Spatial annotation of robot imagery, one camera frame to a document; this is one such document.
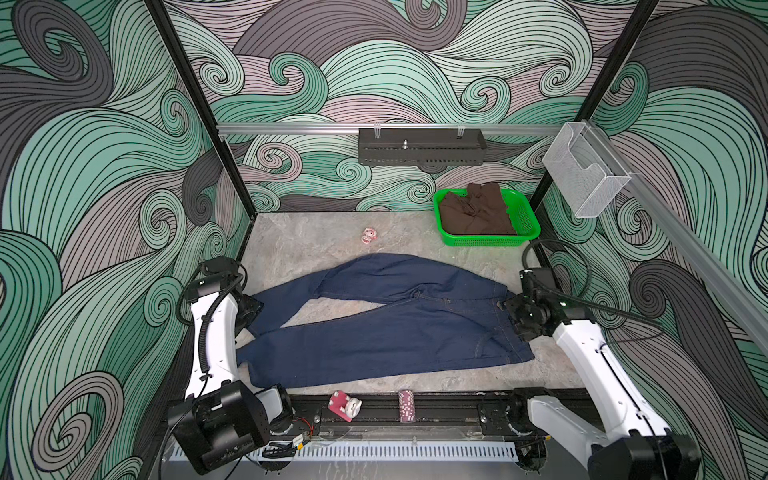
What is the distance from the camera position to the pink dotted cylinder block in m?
0.73

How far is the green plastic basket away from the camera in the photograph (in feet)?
3.48

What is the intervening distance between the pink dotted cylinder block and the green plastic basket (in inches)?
21.3
